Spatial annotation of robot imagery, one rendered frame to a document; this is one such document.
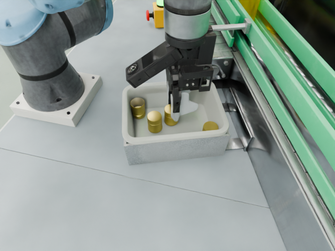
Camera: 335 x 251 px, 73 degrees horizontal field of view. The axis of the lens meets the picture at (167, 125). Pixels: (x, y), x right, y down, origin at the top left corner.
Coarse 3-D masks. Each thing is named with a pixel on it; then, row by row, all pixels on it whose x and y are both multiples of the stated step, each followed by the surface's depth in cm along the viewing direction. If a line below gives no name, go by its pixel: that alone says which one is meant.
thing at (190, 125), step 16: (208, 80) 56; (128, 96) 54; (144, 96) 57; (160, 96) 57; (192, 96) 59; (208, 96) 56; (128, 112) 51; (160, 112) 59; (192, 112) 59; (208, 112) 57; (224, 112) 49; (128, 128) 47; (144, 128) 55; (176, 128) 55; (192, 128) 55; (224, 128) 46
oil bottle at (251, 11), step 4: (240, 0) 57; (244, 0) 56; (248, 0) 57; (252, 0) 57; (256, 0) 57; (244, 4) 57; (248, 4) 57; (252, 4) 57; (256, 4) 58; (244, 8) 58; (248, 8) 58; (252, 8) 58; (256, 8) 58; (248, 12) 59; (252, 12) 59; (256, 12) 60; (252, 16) 60
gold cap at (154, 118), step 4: (152, 112) 53; (156, 112) 53; (148, 116) 52; (152, 116) 52; (156, 116) 52; (160, 116) 52; (148, 120) 52; (152, 120) 51; (156, 120) 51; (160, 120) 52; (148, 124) 53; (152, 124) 52; (156, 124) 52; (160, 124) 53; (148, 128) 55; (152, 128) 53; (156, 128) 53; (160, 128) 54; (152, 132) 54; (156, 132) 54
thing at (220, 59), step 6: (216, 54) 55; (222, 54) 55; (228, 54) 55; (216, 60) 55; (222, 60) 55; (228, 60) 55; (216, 66) 56; (222, 66) 56; (228, 66) 57; (216, 72) 57; (222, 72) 58; (228, 72) 58; (216, 78) 59; (222, 78) 60
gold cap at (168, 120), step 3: (168, 105) 54; (165, 108) 54; (168, 108) 54; (165, 111) 53; (168, 111) 53; (165, 114) 54; (168, 114) 53; (165, 117) 55; (168, 117) 54; (165, 120) 56; (168, 120) 54; (171, 120) 54; (165, 123) 56; (168, 123) 55; (171, 123) 55; (174, 123) 55
